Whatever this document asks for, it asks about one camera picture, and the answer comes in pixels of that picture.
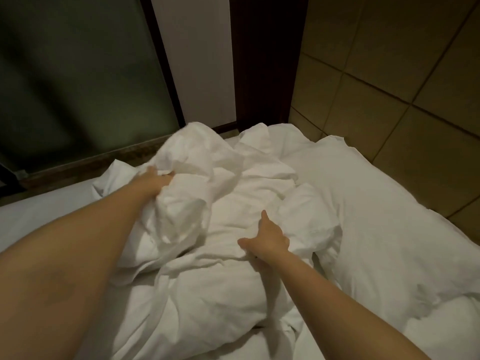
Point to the white bed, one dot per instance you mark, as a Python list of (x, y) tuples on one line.
[(37, 210)]

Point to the person's right hand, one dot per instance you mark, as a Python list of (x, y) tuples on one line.
[(266, 245)]

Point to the white pillow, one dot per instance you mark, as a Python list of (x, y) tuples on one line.
[(390, 236)]

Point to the person's right forearm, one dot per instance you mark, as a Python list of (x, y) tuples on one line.
[(337, 318)]

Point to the person's left hand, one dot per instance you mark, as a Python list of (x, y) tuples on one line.
[(154, 182)]

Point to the white duvet cover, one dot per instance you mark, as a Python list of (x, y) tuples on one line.
[(217, 213)]

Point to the tan padded headboard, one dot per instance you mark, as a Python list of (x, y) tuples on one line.
[(390, 71)]

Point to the person's left forearm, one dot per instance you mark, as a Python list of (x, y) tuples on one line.
[(60, 273)]

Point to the dark wooden wall panel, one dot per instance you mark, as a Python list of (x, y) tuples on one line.
[(266, 56)]

